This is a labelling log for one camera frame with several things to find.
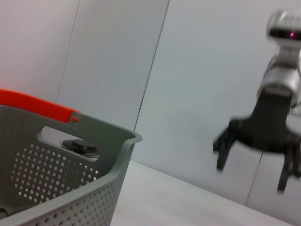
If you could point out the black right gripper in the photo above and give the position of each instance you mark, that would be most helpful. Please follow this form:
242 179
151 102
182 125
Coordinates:
270 127

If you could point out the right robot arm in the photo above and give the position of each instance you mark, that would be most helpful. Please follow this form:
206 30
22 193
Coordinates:
282 75

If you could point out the grey perforated storage bin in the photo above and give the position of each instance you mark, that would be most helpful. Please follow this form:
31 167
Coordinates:
70 193

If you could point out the glass teapot with black lid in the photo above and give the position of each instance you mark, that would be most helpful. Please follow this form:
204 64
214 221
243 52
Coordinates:
77 144

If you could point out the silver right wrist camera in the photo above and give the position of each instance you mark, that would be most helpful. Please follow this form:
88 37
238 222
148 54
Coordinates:
282 23

